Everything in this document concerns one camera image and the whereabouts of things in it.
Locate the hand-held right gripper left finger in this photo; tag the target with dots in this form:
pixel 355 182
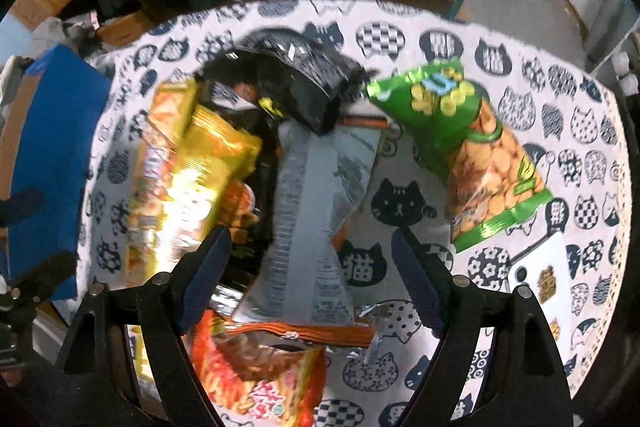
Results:
pixel 207 268

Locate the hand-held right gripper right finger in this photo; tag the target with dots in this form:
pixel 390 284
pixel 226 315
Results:
pixel 417 273

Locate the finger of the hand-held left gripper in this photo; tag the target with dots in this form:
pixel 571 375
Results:
pixel 22 207
pixel 47 272

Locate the blue box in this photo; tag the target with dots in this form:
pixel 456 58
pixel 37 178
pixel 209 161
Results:
pixel 50 132

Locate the yellow snack bag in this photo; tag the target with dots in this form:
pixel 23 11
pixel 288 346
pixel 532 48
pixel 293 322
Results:
pixel 190 167

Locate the silver snack bag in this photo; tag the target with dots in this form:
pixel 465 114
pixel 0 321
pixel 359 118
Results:
pixel 305 217

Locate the red snack bag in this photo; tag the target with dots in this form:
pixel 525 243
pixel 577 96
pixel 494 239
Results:
pixel 260 372

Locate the green snack bag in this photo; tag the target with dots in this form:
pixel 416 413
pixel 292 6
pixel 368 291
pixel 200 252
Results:
pixel 450 117

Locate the black snack bag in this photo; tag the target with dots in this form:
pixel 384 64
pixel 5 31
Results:
pixel 300 77

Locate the cat print tablecloth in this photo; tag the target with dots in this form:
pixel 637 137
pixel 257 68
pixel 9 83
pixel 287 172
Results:
pixel 400 202

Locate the white phone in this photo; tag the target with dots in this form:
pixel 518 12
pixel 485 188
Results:
pixel 545 257

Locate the grey plush cloth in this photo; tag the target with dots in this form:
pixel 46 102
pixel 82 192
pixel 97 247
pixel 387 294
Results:
pixel 50 32

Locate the small cardboard box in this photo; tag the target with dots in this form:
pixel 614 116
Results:
pixel 125 27

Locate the white knobbed rack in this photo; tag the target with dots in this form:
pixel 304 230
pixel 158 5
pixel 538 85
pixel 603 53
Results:
pixel 625 67

